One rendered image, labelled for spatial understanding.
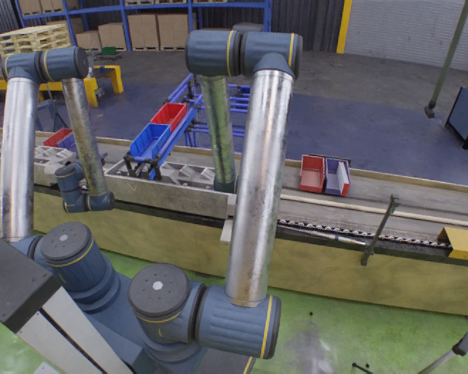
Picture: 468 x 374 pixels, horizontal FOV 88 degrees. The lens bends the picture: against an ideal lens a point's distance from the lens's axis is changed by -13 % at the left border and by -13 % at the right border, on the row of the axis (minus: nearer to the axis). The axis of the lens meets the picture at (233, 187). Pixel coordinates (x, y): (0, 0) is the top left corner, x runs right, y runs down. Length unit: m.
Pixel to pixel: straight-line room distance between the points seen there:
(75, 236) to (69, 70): 0.72
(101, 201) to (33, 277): 1.03
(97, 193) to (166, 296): 0.86
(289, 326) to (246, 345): 1.55
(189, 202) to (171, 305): 1.17
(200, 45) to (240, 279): 0.72
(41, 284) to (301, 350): 2.01
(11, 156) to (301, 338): 2.18
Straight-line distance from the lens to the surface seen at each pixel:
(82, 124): 1.47
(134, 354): 1.09
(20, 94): 1.45
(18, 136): 1.38
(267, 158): 0.81
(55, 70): 1.44
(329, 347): 2.42
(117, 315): 1.32
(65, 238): 1.16
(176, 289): 0.89
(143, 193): 2.08
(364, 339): 2.54
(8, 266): 0.69
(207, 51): 0.94
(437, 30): 12.59
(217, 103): 1.06
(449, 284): 2.52
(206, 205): 1.91
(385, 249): 2.06
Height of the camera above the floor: 2.17
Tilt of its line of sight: 38 degrees down
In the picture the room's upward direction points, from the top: straight up
